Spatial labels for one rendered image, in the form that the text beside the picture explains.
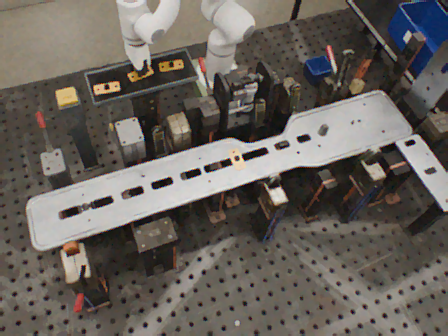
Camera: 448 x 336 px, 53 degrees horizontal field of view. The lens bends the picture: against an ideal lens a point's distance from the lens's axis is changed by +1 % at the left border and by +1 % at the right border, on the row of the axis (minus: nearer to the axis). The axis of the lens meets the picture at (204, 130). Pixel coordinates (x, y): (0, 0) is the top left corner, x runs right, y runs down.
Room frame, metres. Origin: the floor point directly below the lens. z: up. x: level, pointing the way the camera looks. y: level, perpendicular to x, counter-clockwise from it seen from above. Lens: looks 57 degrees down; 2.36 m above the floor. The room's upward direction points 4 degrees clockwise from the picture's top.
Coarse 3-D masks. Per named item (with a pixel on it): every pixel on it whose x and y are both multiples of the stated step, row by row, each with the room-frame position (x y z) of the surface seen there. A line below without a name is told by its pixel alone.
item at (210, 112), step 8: (208, 96) 0.98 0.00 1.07; (200, 104) 0.93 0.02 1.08; (208, 104) 0.94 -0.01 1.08; (216, 104) 0.94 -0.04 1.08; (200, 112) 0.92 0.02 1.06; (208, 112) 0.90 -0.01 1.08; (216, 112) 0.91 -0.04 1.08; (200, 120) 0.91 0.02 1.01; (208, 120) 0.89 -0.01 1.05; (216, 120) 0.90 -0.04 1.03; (200, 128) 0.90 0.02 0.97; (208, 128) 0.89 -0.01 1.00; (216, 128) 0.90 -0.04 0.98; (200, 136) 0.91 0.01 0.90; (208, 136) 0.90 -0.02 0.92; (200, 144) 0.90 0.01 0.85
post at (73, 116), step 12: (60, 108) 0.83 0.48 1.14; (72, 108) 0.84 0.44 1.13; (72, 120) 0.83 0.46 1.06; (84, 120) 0.85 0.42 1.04; (72, 132) 0.83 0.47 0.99; (84, 132) 0.85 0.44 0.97; (84, 144) 0.84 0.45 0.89; (84, 156) 0.84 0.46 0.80; (96, 156) 0.89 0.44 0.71; (84, 168) 0.83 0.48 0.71; (96, 168) 0.84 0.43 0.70
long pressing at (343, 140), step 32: (384, 96) 1.10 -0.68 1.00; (288, 128) 0.91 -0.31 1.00; (352, 128) 0.94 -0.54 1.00; (384, 128) 0.95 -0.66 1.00; (160, 160) 0.74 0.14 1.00; (192, 160) 0.75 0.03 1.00; (256, 160) 0.77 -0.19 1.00; (288, 160) 0.78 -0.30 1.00; (320, 160) 0.79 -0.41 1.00; (64, 192) 0.59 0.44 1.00; (96, 192) 0.60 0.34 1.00; (160, 192) 0.62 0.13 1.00; (192, 192) 0.63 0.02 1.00; (32, 224) 0.48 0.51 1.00; (64, 224) 0.49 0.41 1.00; (96, 224) 0.49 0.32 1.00
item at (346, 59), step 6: (342, 54) 1.10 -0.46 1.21; (348, 54) 1.11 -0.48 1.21; (342, 60) 1.09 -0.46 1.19; (348, 60) 1.08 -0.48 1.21; (354, 60) 1.08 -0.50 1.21; (342, 66) 1.09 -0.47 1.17; (348, 66) 1.10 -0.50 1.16; (336, 72) 1.09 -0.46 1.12; (342, 72) 1.10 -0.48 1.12; (336, 78) 1.08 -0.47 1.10; (342, 78) 1.09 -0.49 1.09; (336, 84) 1.07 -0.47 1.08; (342, 84) 1.08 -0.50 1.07; (336, 90) 1.07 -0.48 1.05
